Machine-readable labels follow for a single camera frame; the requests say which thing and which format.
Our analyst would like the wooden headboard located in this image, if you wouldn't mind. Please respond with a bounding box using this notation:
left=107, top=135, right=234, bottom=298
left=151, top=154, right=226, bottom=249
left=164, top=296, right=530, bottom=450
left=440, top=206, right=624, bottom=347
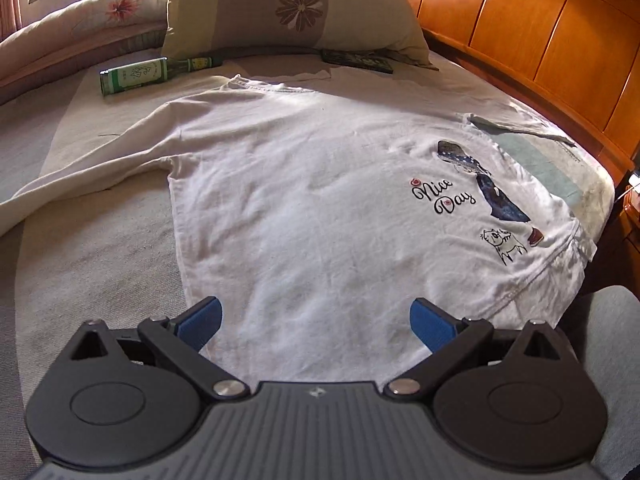
left=387, top=0, right=640, bottom=181

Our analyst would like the wooden nightstand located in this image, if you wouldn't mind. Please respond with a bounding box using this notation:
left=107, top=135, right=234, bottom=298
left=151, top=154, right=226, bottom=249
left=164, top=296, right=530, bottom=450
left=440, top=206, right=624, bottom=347
left=602, top=187, right=640, bottom=286

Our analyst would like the person's grey trouser leg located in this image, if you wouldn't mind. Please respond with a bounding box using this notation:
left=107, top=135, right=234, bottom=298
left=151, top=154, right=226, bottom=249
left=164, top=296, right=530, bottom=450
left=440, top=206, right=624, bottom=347
left=565, top=284, right=640, bottom=480

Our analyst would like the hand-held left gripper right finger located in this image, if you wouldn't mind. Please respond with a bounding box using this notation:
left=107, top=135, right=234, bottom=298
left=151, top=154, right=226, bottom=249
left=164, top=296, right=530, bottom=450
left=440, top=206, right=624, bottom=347
left=382, top=298, right=576, bottom=403

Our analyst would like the green glass bottle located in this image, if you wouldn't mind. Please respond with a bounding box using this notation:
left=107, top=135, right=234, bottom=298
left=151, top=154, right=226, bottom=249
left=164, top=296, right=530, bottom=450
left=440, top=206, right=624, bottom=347
left=99, top=55, right=224, bottom=98

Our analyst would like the floral pillow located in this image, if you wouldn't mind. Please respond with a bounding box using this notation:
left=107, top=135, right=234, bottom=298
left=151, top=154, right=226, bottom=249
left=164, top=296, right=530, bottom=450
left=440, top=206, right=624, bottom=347
left=161, top=0, right=441, bottom=72

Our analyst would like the phone with cartoon case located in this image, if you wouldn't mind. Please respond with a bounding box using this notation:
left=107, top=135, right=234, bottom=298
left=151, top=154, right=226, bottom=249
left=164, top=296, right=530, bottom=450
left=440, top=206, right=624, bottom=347
left=320, top=49, right=395, bottom=75

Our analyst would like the pink checked curtain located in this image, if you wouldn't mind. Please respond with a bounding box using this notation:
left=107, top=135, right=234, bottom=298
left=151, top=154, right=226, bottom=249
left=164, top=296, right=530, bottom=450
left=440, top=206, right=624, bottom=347
left=0, top=0, right=31, bottom=43

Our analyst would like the white t-shirt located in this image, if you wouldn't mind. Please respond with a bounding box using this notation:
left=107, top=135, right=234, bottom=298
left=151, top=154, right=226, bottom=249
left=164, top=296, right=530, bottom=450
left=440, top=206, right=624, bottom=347
left=0, top=74, right=598, bottom=391

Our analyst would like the folded pink floral quilt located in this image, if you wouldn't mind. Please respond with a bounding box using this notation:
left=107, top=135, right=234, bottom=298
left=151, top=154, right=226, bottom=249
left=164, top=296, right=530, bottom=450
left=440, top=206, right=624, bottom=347
left=0, top=0, right=173, bottom=93

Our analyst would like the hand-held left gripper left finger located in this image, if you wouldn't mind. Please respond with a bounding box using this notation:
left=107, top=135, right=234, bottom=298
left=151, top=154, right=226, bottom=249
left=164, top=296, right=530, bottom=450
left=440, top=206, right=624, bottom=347
left=70, top=296, right=251, bottom=401

